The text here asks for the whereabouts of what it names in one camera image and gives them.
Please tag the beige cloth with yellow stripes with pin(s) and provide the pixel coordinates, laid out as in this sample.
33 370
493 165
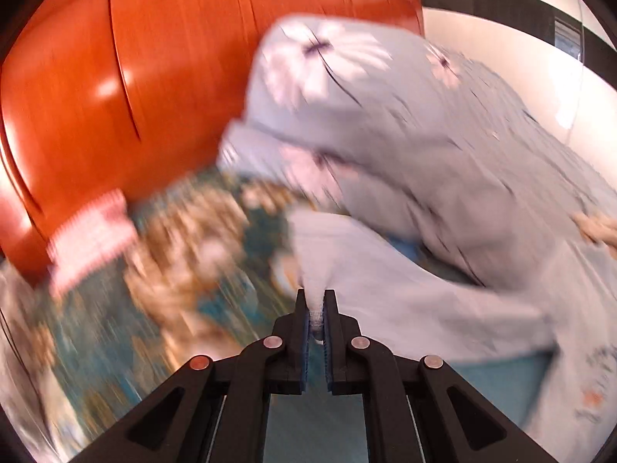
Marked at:
600 229

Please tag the teal floral blanket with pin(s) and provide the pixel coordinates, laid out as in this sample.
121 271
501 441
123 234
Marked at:
193 260

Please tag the grey-blue floral quilt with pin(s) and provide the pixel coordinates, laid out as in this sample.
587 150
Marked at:
385 125

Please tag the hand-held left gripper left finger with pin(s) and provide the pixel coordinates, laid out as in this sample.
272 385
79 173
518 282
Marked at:
304 349

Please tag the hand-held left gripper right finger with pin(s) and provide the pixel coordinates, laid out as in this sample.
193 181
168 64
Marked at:
328 349

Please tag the dark wall strip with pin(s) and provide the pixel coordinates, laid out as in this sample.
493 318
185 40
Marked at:
482 2

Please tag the orange wooden headboard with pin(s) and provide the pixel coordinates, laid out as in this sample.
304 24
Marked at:
144 67

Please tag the light lavender t-shirt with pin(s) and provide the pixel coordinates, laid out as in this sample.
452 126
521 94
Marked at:
395 289

